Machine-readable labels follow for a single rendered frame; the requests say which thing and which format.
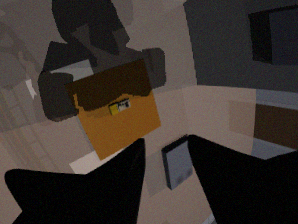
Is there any grey flat box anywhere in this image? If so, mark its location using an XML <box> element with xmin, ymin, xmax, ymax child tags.
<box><xmin>161</xmin><ymin>136</ymin><xmax>193</xmax><ymax>190</ymax></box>

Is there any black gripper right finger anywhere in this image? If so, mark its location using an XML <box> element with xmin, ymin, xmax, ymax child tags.
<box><xmin>188</xmin><ymin>135</ymin><xmax>298</xmax><ymax>224</ymax></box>

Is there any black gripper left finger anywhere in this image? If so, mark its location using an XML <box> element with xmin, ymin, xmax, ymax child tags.
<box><xmin>4</xmin><ymin>137</ymin><xmax>146</xmax><ymax>224</ymax></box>

